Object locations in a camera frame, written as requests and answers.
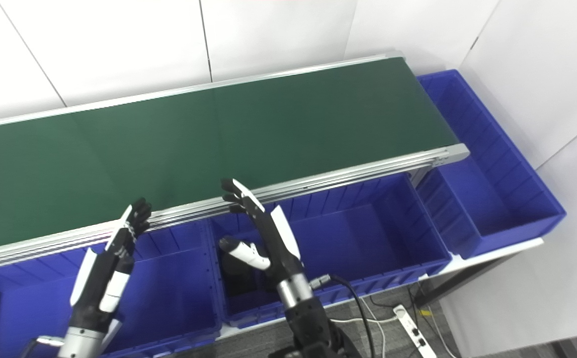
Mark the white floor cable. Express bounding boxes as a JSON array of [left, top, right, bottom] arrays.
[[330, 297, 389, 358]]

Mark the white power strip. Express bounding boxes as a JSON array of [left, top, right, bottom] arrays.
[[393, 304, 438, 358]]

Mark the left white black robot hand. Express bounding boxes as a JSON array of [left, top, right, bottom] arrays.
[[70, 197, 153, 332]]

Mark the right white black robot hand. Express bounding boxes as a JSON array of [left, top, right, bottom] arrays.
[[219, 179, 305, 292]]

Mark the aluminium conveyor leg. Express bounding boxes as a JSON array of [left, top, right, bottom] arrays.
[[410, 164, 441, 188]]

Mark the blue plastic bin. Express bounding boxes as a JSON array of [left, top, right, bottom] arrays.
[[415, 70, 567, 260], [209, 172, 453, 329], [0, 221, 223, 358]]

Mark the green conveyor belt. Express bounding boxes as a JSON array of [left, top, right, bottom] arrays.
[[0, 57, 460, 254], [0, 50, 470, 274]]

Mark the black cylinder block part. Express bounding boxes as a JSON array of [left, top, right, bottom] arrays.
[[226, 272, 269, 300]]

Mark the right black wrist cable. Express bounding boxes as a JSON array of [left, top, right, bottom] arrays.
[[311, 273, 376, 358]]

